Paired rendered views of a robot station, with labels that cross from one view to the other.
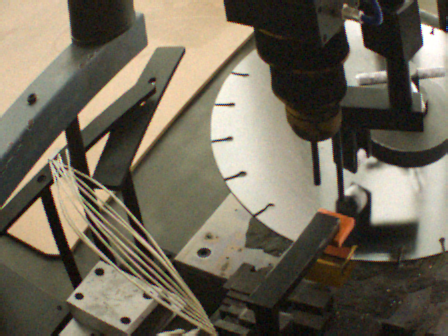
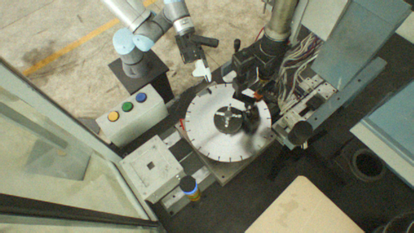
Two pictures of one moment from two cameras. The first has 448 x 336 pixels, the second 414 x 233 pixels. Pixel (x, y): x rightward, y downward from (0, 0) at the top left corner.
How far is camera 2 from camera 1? 1.07 m
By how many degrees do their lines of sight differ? 73
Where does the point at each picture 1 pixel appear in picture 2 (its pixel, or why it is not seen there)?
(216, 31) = not seen: outside the picture
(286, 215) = (262, 106)
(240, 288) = (272, 105)
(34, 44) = not seen: outside the picture
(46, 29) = not seen: outside the picture
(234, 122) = (265, 131)
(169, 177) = (267, 192)
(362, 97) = (246, 98)
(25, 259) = (312, 178)
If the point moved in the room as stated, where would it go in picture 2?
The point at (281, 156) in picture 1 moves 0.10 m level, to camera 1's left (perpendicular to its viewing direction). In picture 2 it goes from (259, 119) to (285, 124)
